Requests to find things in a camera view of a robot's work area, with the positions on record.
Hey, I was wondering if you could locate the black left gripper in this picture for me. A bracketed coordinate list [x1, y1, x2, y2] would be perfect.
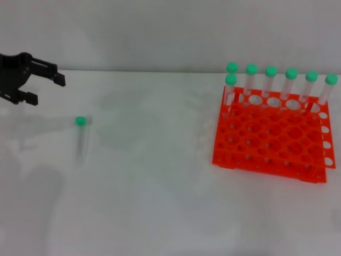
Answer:
[0, 52, 67, 107]

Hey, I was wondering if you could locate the orange plastic test tube rack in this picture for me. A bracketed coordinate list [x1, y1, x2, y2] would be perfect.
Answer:
[212, 85, 337, 185]

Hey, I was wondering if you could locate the green-capped clear test tube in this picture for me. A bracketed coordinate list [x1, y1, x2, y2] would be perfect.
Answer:
[224, 74, 238, 119]
[318, 74, 339, 106]
[243, 63, 258, 96]
[74, 116, 93, 166]
[226, 62, 239, 94]
[281, 68, 298, 101]
[298, 70, 319, 103]
[262, 66, 278, 98]

